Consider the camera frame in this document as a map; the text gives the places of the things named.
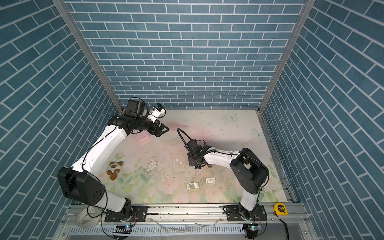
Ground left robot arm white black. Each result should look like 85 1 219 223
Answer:
57 97 169 221

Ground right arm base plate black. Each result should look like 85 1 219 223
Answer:
223 204 268 222

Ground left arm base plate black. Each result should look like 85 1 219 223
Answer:
104 206 149 223

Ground aluminium rail frame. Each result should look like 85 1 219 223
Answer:
54 203 317 240

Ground clear tape roll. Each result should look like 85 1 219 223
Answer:
76 206 102 229

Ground staple box tray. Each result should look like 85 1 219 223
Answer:
186 182 199 190

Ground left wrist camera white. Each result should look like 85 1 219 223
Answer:
148 103 167 123

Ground pink phone case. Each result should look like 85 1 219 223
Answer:
133 131 151 144

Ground floral table mat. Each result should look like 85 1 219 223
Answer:
98 110 290 205

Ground white staple box sleeve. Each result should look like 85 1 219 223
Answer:
206 178 216 184

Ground yellow tape measure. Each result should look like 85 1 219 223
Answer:
274 203 288 216

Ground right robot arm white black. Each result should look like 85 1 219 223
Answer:
185 140 270 220

